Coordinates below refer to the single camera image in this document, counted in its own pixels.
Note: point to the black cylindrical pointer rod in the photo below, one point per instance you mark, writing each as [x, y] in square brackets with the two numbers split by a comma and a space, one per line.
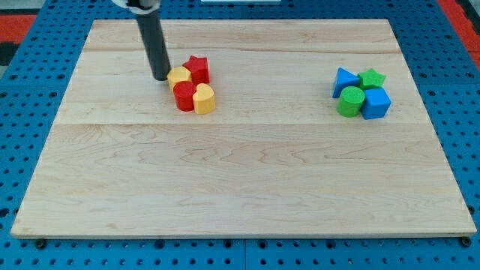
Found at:
[155, 47]

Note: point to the red star block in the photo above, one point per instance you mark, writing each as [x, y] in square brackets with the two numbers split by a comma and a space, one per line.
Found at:
[199, 69]

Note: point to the yellow heart block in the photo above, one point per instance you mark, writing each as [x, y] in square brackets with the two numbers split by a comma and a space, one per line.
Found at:
[204, 99]

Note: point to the green cylinder block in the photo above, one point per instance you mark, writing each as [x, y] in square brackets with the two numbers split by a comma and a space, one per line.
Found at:
[350, 101]

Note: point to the blue triangle block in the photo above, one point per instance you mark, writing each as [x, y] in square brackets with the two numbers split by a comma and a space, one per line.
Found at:
[343, 79]

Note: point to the blue cube block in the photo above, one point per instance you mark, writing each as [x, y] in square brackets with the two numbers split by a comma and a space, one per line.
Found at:
[376, 103]

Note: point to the light wooden board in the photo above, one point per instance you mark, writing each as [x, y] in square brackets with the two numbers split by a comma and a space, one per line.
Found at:
[274, 160]

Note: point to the green star block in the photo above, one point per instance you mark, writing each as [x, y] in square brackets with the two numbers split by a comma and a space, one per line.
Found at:
[371, 79]

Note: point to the yellow hexagon block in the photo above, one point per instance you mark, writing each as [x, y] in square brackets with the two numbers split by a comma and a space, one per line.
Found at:
[177, 75]

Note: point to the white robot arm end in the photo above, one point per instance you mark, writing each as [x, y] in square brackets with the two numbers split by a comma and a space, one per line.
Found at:
[139, 7]

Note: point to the red cylinder block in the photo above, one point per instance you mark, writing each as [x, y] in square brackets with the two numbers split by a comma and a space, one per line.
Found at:
[183, 92]

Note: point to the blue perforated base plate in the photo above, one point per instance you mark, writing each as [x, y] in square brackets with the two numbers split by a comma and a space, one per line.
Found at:
[37, 76]

